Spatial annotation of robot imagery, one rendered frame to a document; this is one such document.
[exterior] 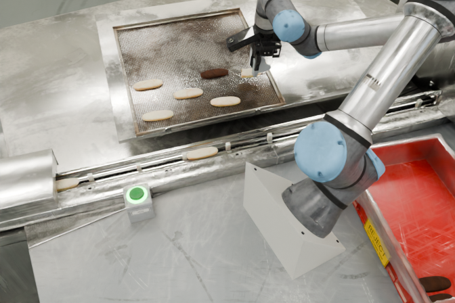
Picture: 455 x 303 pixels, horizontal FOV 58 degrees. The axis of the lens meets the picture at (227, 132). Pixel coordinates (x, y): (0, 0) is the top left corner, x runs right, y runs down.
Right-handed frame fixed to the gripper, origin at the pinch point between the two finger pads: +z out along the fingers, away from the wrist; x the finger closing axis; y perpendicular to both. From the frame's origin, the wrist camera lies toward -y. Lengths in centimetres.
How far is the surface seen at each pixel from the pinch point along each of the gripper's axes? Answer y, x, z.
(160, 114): -31.6, -12.3, 4.8
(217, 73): -11.0, 3.7, 4.8
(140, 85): -37.5, 0.5, 4.7
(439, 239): 40, -63, 2
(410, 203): 38, -52, 5
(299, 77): 18.0, 0.3, 5.9
